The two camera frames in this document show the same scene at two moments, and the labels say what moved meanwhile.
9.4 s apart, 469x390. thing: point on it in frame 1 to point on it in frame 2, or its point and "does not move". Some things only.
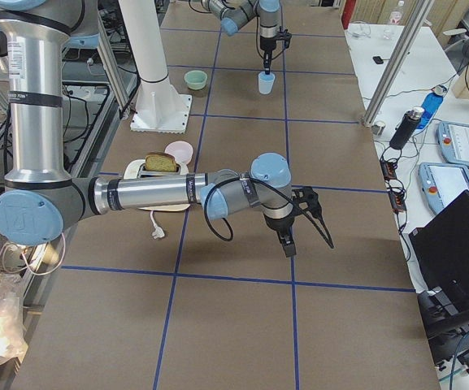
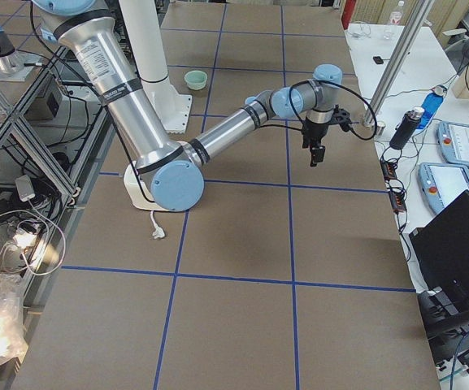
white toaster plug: (158, 233) does not move
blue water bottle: (431, 106) does not move
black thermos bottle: (405, 128) does not move
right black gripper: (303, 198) to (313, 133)
